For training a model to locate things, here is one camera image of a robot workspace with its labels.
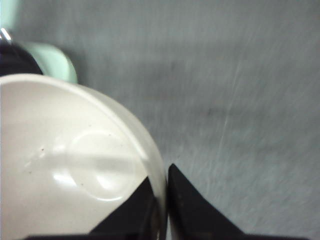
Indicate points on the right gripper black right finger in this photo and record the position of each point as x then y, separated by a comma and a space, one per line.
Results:
192, 217

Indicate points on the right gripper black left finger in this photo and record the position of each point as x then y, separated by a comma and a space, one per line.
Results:
135, 219

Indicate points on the beige ribbed ceramic bowl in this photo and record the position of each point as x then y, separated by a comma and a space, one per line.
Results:
69, 157

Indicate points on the mint green breakfast maker base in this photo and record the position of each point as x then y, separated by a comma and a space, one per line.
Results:
53, 62

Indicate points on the black round frying pan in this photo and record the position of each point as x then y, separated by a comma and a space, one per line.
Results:
14, 59

